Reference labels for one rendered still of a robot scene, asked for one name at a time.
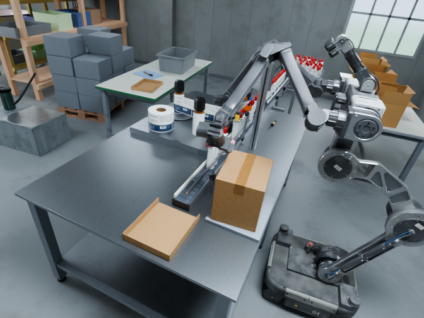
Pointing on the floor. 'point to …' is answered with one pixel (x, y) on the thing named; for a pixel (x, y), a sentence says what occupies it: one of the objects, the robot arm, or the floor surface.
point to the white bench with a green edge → (111, 86)
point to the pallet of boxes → (86, 69)
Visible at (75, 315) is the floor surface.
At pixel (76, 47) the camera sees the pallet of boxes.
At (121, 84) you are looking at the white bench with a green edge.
